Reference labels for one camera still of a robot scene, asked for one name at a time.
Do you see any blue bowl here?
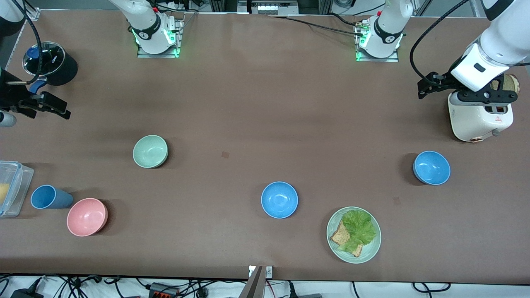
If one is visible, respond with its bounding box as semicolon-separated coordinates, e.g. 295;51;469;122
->
412;150;451;186
260;181;299;219

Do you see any green bowl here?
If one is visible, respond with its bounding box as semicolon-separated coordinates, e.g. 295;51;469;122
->
132;135;169;169

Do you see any pink bowl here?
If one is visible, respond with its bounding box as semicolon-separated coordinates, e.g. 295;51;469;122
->
66;197;109;238

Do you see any black jar with glass lid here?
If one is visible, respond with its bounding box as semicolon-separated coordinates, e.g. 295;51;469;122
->
22;41;79;87

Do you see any brown bread slice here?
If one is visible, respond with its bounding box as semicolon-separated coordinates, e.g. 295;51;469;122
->
495;74;521;94

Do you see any white toaster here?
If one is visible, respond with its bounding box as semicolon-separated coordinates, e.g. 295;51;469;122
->
448;74;515;143

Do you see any clear plastic container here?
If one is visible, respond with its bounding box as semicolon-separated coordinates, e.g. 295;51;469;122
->
0;160;35;219

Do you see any blue cup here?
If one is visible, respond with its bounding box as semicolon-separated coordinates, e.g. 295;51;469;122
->
30;184;75;210

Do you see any green lettuce leaf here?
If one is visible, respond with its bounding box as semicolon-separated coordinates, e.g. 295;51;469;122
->
340;209;377;253

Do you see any brown toast slice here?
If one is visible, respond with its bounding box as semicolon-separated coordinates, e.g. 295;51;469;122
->
330;221;364;258

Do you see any green plate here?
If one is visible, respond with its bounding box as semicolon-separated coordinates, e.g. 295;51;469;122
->
326;206;382;264

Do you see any black power adapter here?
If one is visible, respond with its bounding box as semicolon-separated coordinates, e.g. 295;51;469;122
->
10;288;44;298

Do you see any white power strip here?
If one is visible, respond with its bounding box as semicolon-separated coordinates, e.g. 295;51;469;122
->
250;0;299;16

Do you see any black equipment box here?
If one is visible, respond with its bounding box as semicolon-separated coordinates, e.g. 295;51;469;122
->
209;0;239;13

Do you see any black orange power strip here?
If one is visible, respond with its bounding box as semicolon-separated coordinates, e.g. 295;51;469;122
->
148;282;180;298

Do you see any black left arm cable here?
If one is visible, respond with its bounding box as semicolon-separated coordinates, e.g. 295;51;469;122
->
409;0;473;89

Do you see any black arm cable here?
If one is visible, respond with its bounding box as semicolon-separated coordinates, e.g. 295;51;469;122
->
409;0;473;89
12;0;43;83

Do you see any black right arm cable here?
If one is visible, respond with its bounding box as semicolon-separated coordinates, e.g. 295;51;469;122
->
12;0;43;83

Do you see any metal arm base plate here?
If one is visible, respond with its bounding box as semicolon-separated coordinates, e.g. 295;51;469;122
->
136;18;184;59
355;20;401;63

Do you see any black table cable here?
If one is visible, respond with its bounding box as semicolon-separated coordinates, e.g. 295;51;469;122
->
268;12;366;38

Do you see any black looped floor cable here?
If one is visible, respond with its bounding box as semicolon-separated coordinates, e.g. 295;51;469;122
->
412;282;452;295

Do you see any white metal bracket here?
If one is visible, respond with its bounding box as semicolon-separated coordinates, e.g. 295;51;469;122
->
248;265;273;278

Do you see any grey camera pole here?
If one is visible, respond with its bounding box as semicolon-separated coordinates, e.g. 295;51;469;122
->
238;266;266;298

